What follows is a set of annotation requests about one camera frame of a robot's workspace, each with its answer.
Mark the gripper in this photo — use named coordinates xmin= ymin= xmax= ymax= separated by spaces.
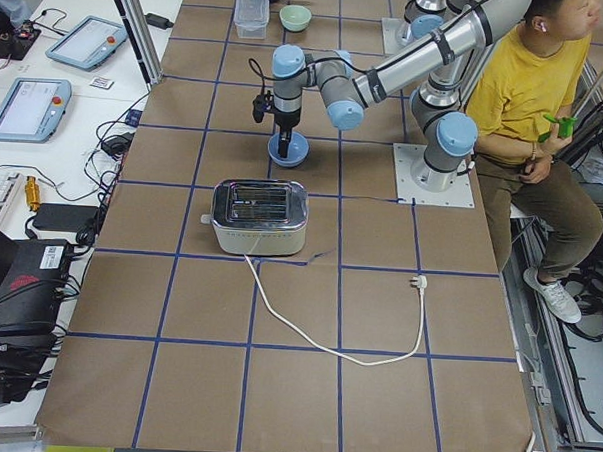
xmin=273 ymin=110 xmax=301 ymax=158

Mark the blue bowl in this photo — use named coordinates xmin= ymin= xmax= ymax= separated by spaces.
xmin=268 ymin=131 xmax=309 ymax=168

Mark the green bowl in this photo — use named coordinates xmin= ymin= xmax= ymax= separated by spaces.
xmin=279 ymin=4 xmax=313 ymax=33

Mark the white toaster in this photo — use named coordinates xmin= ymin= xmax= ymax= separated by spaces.
xmin=201 ymin=179 xmax=309 ymax=257

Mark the clear plastic container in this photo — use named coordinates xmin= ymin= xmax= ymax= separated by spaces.
xmin=233 ymin=0 xmax=270 ymax=40

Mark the upper teach pendant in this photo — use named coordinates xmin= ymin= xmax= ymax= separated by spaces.
xmin=45 ymin=16 xmax=128 ymax=71

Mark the teach pendant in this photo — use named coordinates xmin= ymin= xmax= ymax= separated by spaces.
xmin=0 ymin=77 xmax=72 ymax=143
xmin=45 ymin=16 xmax=128 ymax=71

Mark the person in yellow shirt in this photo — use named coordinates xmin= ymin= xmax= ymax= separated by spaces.
xmin=467 ymin=0 xmax=603 ymax=324

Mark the black power adapter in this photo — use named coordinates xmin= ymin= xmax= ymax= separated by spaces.
xmin=32 ymin=203 xmax=98 ymax=232

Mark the lower teach pendant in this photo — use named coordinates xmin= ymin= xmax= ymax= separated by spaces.
xmin=0 ymin=77 xmax=72 ymax=143

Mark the black laptop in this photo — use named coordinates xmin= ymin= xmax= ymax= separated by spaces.
xmin=0 ymin=231 xmax=73 ymax=337

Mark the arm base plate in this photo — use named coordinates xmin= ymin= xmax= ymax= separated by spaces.
xmin=393 ymin=143 xmax=475 ymax=208
xmin=379 ymin=16 xmax=448 ymax=61

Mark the white toaster power cable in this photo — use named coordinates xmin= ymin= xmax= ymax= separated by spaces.
xmin=239 ymin=255 xmax=429 ymax=369

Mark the aluminium frame post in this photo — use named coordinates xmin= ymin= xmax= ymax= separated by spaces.
xmin=113 ymin=0 xmax=163 ymax=85

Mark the green handled stick tool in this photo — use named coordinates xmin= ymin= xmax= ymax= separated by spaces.
xmin=543 ymin=114 xmax=577 ymax=139

